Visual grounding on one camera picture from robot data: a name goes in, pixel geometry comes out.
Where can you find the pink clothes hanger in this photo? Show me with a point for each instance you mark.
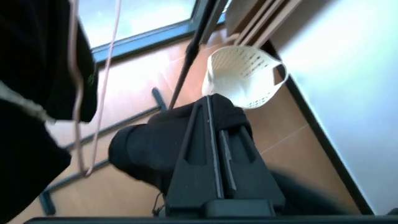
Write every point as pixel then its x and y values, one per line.
pixel 104 90

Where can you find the brown curtain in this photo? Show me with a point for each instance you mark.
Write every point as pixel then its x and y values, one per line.
pixel 248 18

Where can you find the black clothes rack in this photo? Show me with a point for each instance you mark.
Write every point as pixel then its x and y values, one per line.
pixel 191 53

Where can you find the white laundry basket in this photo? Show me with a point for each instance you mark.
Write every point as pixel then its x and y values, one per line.
pixel 242 90

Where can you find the black garment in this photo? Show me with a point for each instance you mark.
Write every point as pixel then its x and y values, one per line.
pixel 149 149

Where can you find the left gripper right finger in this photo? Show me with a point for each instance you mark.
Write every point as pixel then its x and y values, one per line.
pixel 258 183

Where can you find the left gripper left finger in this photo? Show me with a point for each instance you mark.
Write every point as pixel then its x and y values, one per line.
pixel 192 186

